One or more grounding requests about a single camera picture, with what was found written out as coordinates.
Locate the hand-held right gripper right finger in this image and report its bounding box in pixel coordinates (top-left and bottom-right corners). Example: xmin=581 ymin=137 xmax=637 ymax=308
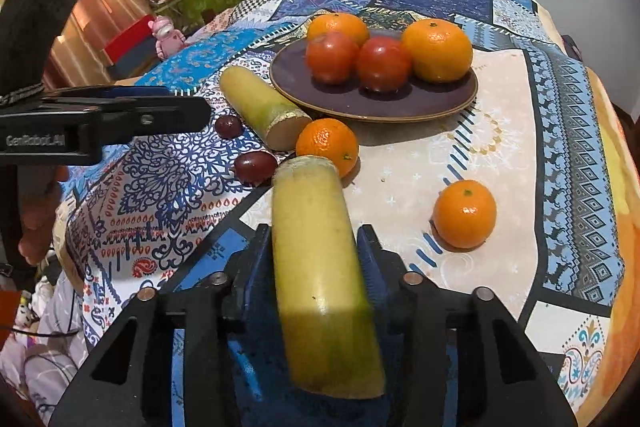
xmin=356 ymin=223 xmax=577 ymax=427

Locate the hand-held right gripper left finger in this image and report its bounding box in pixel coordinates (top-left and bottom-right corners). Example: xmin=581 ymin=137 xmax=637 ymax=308
xmin=50 ymin=223 xmax=281 ymax=427

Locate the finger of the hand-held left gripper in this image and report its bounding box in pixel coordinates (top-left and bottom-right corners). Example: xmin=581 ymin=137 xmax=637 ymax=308
xmin=99 ymin=95 xmax=212 ymax=154
xmin=44 ymin=85 xmax=174 ymax=102

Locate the long green sugarcane piece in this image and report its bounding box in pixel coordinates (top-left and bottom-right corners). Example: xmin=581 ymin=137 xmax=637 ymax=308
xmin=271 ymin=156 xmax=387 ymax=401

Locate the person's left hand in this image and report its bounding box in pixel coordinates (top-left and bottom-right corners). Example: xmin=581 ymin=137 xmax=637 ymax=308
xmin=19 ymin=166 xmax=70 ymax=266

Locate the red box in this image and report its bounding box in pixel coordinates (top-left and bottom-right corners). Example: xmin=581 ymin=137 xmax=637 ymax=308
xmin=103 ymin=14 xmax=162 ymax=64

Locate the pink toy figure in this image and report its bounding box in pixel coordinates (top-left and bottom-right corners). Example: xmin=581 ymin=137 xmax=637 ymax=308
xmin=151 ymin=17 xmax=187 ymax=58

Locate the dark purple grape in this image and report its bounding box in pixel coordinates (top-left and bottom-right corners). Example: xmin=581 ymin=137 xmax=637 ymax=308
xmin=233 ymin=150 xmax=279 ymax=186
xmin=214 ymin=115 xmax=245 ymax=140

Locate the short green sugarcane piece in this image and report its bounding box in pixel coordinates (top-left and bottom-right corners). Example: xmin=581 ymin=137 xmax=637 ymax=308
xmin=218 ymin=65 xmax=314 ymax=152

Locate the small orange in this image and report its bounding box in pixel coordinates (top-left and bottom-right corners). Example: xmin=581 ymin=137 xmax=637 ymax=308
xmin=432 ymin=179 xmax=498 ymax=250
xmin=295 ymin=117 xmax=360 ymax=178

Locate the green patterned box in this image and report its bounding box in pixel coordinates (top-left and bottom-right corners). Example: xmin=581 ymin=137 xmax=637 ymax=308
xmin=164 ymin=0 xmax=244 ymax=34

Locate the dark purple round plate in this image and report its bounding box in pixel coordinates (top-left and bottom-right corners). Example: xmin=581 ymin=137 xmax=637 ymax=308
xmin=269 ymin=33 xmax=479 ymax=123

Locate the red tomato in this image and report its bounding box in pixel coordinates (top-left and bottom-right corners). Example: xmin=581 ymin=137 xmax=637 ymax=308
xmin=305 ymin=31 xmax=361 ymax=86
xmin=356 ymin=36 xmax=413 ymax=94

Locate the blue patchwork printed tablecloth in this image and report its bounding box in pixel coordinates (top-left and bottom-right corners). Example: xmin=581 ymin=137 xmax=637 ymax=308
xmin=52 ymin=0 xmax=627 ymax=427

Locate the large orange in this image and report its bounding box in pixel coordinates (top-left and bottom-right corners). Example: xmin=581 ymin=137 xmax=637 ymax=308
xmin=401 ymin=18 xmax=474 ymax=84

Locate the pale floral bedding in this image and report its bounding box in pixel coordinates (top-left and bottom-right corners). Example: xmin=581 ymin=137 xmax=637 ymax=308
xmin=0 ymin=264 xmax=93 ymax=425

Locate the orange yellow blanket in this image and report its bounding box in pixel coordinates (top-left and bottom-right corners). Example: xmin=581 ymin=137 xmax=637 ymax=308
xmin=537 ymin=4 xmax=640 ymax=423

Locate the black cable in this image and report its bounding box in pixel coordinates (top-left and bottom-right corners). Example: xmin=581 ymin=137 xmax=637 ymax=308
xmin=0 ymin=326 xmax=82 ymax=339

